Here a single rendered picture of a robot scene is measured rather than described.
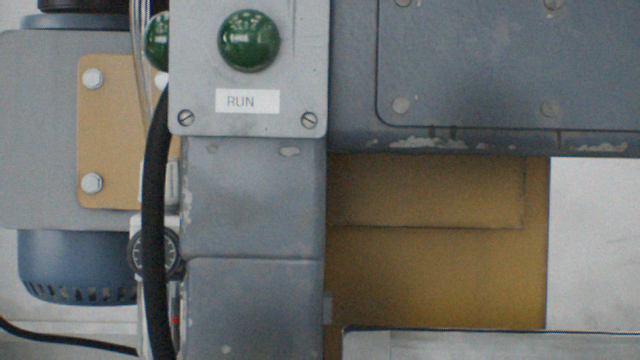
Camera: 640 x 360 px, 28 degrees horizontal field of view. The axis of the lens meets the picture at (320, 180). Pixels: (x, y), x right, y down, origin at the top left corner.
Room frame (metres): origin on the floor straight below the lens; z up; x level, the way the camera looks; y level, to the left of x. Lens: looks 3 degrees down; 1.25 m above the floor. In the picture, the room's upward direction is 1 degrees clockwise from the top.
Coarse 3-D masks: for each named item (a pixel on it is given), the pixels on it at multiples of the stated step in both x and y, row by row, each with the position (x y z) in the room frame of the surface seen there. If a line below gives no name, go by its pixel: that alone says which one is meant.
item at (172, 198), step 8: (168, 160) 0.86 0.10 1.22; (176, 160) 0.87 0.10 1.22; (168, 168) 0.86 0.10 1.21; (176, 168) 0.86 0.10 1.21; (168, 176) 0.86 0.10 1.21; (176, 176) 0.86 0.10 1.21; (168, 184) 0.86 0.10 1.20; (176, 184) 0.86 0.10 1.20; (168, 192) 0.86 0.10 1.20; (176, 192) 0.86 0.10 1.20; (168, 200) 0.86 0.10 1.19; (176, 200) 0.86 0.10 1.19; (168, 208) 0.86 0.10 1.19; (176, 208) 0.87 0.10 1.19; (136, 216) 0.85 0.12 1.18; (168, 216) 0.85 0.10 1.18; (176, 216) 0.86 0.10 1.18; (136, 224) 0.85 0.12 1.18; (168, 224) 0.85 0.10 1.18; (176, 224) 0.85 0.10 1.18; (176, 232) 0.85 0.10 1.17; (184, 264) 0.86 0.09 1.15; (176, 272) 0.86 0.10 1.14; (168, 280) 0.86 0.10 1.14; (176, 280) 0.86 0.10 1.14
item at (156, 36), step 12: (168, 12) 0.62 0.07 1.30; (156, 24) 0.61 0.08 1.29; (168, 24) 0.61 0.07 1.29; (144, 36) 0.61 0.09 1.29; (156, 36) 0.61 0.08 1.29; (168, 36) 0.61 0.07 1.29; (144, 48) 0.61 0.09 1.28; (156, 48) 0.61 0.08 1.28; (168, 48) 0.61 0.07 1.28; (156, 60) 0.61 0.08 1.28; (168, 60) 0.61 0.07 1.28; (168, 72) 0.62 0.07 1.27
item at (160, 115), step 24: (168, 96) 0.66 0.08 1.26; (168, 120) 0.66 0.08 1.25; (168, 144) 0.66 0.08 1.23; (144, 168) 0.66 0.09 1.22; (144, 192) 0.66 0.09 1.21; (144, 216) 0.67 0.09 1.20; (144, 240) 0.67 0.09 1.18; (144, 264) 0.67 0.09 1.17; (144, 288) 0.68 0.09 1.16; (168, 312) 0.68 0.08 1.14; (168, 336) 0.68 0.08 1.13
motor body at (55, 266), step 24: (24, 24) 1.10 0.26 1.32; (48, 24) 1.07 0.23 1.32; (72, 24) 1.07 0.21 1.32; (96, 24) 1.06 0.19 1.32; (120, 24) 1.07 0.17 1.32; (24, 240) 1.09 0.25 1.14; (48, 240) 1.07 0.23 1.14; (72, 240) 1.06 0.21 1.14; (96, 240) 1.06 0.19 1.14; (120, 240) 1.07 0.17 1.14; (24, 264) 1.09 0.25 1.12; (48, 264) 1.07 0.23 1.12; (72, 264) 1.06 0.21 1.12; (96, 264) 1.06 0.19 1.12; (120, 264) 1.07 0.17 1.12; (48, 288) 1.08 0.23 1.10; (72, 288) 1.07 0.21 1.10; (96, 288) 1.07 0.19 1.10; (120, 288) 1.07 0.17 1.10
